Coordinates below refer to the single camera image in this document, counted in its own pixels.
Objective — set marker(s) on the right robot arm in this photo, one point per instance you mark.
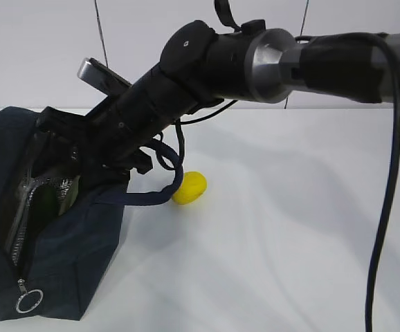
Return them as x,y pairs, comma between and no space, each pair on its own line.
199,68

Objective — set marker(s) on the dark blue lunch bag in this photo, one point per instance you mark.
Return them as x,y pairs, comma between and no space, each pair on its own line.
54,269

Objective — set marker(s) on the green cucumber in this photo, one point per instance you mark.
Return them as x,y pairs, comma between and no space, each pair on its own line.
44,205

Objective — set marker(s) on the green lidded glass container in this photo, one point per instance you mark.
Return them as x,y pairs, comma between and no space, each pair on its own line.
70,195

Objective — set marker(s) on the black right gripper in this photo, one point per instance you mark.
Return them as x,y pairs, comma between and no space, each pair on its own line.
105,144

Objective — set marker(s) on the yellow lemon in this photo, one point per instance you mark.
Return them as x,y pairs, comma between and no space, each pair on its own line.
193,185

